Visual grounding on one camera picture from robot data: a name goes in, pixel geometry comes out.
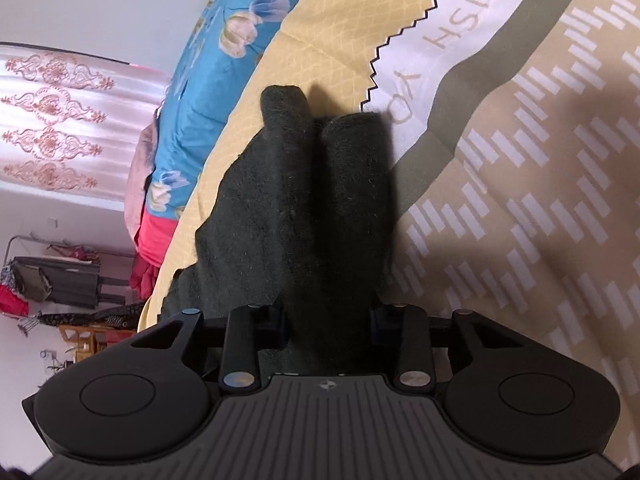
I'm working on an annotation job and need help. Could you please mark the pink patterned curtain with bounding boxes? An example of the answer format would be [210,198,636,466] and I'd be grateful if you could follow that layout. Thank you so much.
[0,42,173,203]

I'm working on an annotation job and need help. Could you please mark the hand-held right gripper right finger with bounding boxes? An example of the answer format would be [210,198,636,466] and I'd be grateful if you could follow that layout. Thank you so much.
[370,302,523,396]

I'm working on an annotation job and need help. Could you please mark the wooden shelf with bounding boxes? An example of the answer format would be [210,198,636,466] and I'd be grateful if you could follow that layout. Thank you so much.
[57,322,138,366]

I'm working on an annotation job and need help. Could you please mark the blue floral quilt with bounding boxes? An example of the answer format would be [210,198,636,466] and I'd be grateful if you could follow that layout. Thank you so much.
[145,0,331,221]

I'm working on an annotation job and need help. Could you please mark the pink blanket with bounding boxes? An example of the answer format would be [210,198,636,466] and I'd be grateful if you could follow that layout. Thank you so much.
[122,122,161,241]

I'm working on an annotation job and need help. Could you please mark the dark hanging clothes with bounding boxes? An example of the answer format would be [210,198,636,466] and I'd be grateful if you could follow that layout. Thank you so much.
[10,255,126,311]

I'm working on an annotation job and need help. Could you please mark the dark green sweater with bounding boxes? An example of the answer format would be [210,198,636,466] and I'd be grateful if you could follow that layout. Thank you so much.
[159,85,401,376]

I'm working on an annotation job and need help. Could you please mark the beige yellow patterned bedspread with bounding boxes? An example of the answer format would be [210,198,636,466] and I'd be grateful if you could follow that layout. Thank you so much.
[137,0,640,466]

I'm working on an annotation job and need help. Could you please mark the red hanging garment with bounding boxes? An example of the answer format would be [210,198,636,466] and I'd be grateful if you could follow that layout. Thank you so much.
[0,285,31,317]

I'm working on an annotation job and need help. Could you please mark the dark floral cloth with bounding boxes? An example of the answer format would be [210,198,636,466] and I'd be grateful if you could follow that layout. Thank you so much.
[37,302,146,331]

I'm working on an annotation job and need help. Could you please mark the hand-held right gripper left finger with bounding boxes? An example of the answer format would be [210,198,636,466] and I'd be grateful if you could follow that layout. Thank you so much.
[131,305,288,395]

